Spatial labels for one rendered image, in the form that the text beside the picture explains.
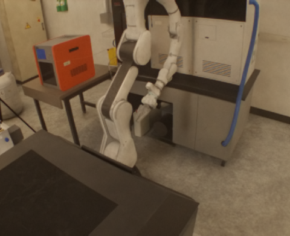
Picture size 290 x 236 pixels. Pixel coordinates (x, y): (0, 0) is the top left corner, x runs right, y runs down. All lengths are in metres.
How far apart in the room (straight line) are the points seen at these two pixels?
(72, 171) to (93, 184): 0.05
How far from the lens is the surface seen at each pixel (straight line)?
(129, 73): 1.57
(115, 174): 0.39
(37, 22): 5.00
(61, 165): 0.43
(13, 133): 1.10
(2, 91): 3.50
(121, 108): 1.52
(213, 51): 1.77
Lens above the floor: 1.47
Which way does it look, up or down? 32 degrees down
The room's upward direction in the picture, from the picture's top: 5 degrees counter-clockwise
